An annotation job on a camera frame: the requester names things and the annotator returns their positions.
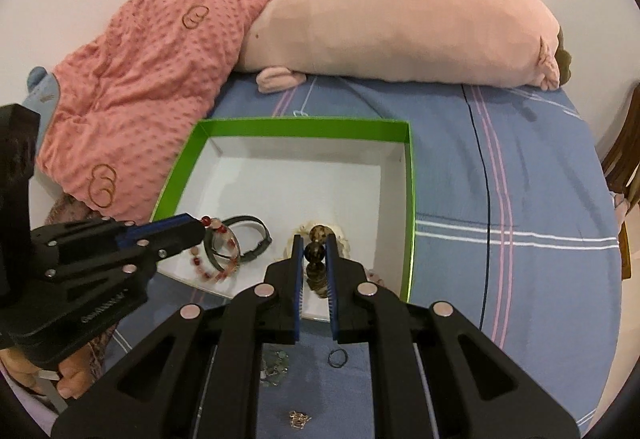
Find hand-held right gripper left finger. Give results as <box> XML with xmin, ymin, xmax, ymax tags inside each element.
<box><xmin>50</xmin><ymin>234</ymin><xmax>306</xmax><ymax>439</ymax></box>

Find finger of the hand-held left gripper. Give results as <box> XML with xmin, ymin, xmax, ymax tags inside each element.
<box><xmin>44</xmin><ymin>220</ymin><xmax>209</xmax><ymax>281</ymax></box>
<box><xmin>31</xmin><ymin>213</ymin><xmax>194</xmax><ymax>251</ymax></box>

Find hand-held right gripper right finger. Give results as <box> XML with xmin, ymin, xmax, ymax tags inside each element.
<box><xmin>322</xmin><ymin>235</ymin><xmax>583</xmax><ymax>439</ymax></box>

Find brown bead bracelet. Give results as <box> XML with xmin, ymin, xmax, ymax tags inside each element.
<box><xmin>305</xmin><ymin>225</ymin><xmax>333</xmax><ymax>305</ymax></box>

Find cream wrist watch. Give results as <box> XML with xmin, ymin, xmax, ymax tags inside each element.
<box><xmin>287</xmin><ymin>219</ymin><xmax>353</xmax><ymax>265</ymax></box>

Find black watch band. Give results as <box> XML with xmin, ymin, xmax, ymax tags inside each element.
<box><xmin>206</xmin><ymin>215</ymin><xmax>273</xmax><ymax>271</ymax></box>

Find red agate bead bracelet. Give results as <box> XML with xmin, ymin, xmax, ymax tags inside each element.
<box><xmin>190</xmin><ymin>215</ymin><xmax>242</xmax><ymax>283</ymax></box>

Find green cardboard box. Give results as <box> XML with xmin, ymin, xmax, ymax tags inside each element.
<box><xmin>150</xmin><ymin>116</ymin><xmax>416</xmax><ymax>322</ymax></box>

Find person's left hand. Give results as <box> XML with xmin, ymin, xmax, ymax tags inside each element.
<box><xmin>0</xmin><ymin>350</ymin><xmax>94</xmax><ymax>401</ymax></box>

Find pink dotted plush blanket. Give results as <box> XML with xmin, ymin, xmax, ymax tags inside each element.
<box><xmin>25</xmin><ymin>0</ymin><xmax>301</xmax><ymax>225</ymax></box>

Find blue plaid bed sheet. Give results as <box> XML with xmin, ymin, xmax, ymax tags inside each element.
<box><xmin>87</xmin><ymin>72</ymin><xmax>623</xmax><ymax>439</ymax></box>

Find long pink plush pillow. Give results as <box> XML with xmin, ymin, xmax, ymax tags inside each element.
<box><xmin>234</xmin><ymin>0</ymin><xmax>573</xmax><ymax>94</ymax></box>

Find wooden chair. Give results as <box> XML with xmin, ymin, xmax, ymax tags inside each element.
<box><xmin>602</xmin><ymin>84</ymin><xmax>640</xmax><ymax>280</ymax></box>

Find green bead bracelet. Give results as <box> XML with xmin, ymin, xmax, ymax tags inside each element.
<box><xmin>260</xmin><ymin>346</ymin><xmax>292</xmax><ymax>387</ymax></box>

